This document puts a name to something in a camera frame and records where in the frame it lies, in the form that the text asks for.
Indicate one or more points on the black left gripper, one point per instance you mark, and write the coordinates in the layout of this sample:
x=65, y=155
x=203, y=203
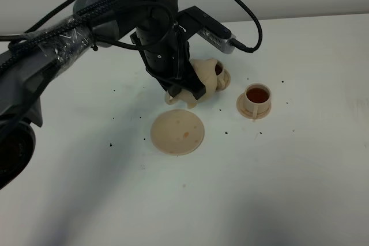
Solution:
x=168, y=62

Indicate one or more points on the beige teapot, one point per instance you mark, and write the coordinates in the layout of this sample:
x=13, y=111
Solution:
x=204, y=69

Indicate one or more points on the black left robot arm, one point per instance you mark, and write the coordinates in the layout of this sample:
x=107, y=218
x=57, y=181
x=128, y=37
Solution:
x=38, y=56

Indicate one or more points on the beige teapot saucer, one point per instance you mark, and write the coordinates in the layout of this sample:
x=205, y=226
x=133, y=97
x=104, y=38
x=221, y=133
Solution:
x=177, y=132

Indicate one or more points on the beige far teacup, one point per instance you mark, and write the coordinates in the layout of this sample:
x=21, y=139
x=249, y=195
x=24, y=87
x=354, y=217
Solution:
x=219, y=66

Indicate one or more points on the beige teacup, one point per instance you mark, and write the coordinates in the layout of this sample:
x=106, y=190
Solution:
x=257, y=101
x=219, y=66

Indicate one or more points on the beige far cup saucer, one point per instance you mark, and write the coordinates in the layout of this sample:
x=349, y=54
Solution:
x=223, y=79

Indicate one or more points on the beige cup saucer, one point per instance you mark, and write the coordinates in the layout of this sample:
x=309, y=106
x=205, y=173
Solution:
x=223, y=79
x=245, y=110

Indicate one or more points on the beige near cup saucer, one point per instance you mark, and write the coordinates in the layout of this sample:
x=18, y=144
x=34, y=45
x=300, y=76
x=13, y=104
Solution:
x=245, y=110

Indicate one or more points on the beige near teacup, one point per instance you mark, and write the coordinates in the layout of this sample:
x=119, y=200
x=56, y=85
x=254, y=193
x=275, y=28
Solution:
x=257, y=101

